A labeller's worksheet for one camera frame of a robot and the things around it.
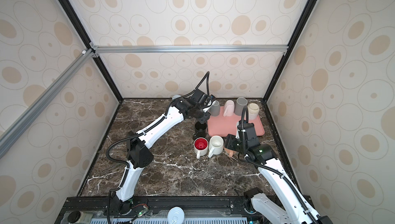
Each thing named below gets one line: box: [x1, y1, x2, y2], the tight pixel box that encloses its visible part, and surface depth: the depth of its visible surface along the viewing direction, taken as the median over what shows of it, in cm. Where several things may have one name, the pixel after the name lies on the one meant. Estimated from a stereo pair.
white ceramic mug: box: [207, 135, 225, 159], surface depth 89 cm
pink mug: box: [223, 99, 235, 117], surface depth 107 cm
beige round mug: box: [247, 102, 260, 121], surface depth 105 cm
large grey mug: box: [234, 97, 248, 116], surface depth 107 cm
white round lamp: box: [167, 206, 185, 224], surface depth 68 cm
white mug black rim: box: [193, 137, 209, 160], surface depth 89 cm
